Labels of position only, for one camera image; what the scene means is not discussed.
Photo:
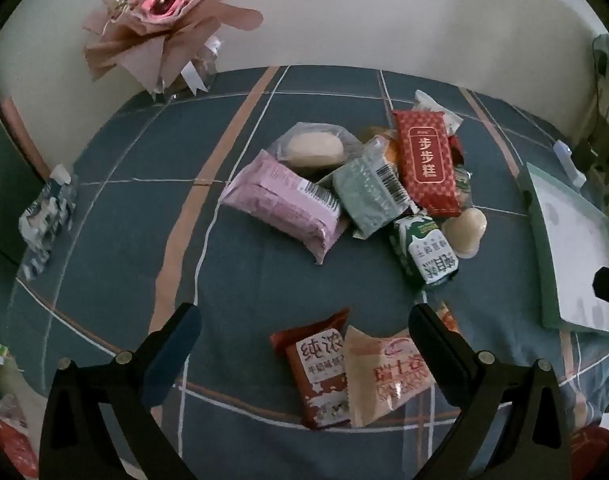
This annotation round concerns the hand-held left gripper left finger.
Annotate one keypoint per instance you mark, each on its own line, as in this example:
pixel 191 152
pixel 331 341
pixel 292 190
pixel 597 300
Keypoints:
pixel 170 355

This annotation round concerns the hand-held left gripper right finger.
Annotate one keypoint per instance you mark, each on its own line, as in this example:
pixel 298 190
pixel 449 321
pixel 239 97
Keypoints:
pixel 438 355

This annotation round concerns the pale green shallow box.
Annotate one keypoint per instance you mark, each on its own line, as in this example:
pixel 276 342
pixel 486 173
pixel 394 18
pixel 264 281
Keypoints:
pixel 574 240

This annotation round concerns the green and white snack packet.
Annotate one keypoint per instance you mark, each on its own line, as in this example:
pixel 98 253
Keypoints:
pixel 422 250

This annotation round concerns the brown-red snack packet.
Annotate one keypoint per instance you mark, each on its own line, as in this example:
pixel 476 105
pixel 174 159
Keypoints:
pixel 314 365

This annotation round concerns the green barcode snack packet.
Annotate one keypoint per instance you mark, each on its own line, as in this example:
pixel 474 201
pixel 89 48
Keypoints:
pixel 364 195

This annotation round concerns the orange bread packet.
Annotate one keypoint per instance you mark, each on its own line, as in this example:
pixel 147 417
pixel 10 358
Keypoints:
pixel 379 137

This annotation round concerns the orange snack packet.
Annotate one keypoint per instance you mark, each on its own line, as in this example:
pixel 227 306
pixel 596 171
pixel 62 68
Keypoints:
pixel 448 317

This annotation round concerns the peach snack packet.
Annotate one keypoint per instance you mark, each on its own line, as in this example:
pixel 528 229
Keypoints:
pixel 384 375

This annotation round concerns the blue plaid tablecloth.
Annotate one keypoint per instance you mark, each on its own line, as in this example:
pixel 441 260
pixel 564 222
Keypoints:
pixel 134 240

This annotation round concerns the pale round bun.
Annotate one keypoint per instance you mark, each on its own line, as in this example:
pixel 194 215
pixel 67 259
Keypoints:
pixel 467 230

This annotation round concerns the white power strip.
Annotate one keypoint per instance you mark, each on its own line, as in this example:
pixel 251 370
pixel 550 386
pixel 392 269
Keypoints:
pixel 566 160

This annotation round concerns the clear crumpled wrapper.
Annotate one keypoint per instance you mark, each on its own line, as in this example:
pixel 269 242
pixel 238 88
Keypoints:
pixel 9 410

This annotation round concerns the small green snack packet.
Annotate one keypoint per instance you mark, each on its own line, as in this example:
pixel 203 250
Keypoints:
pixel 464 185

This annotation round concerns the patterned tissue packet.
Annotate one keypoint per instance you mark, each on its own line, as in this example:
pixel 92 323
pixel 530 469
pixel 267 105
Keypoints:
pixel 49 220

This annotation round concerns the red plastic bag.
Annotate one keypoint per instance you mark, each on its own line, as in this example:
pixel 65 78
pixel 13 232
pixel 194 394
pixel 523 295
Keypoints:
pixel 9 450

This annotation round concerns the pink snack packet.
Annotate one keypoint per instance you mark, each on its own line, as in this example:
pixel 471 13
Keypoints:
pixel 279 200

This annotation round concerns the large red snack packet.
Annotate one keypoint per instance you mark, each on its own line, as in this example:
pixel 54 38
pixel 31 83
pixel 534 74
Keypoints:
pixel 427 160

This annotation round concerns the clear bun packet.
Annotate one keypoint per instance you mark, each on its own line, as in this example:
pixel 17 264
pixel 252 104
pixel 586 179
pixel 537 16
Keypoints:
pixel 314 147

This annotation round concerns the clear glass vase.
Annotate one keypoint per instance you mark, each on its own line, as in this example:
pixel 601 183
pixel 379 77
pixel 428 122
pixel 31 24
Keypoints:
pixel 207 62

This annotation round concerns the pink paper flower bouquet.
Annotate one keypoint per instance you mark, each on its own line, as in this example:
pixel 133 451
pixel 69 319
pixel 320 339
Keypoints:
pixel 159 5

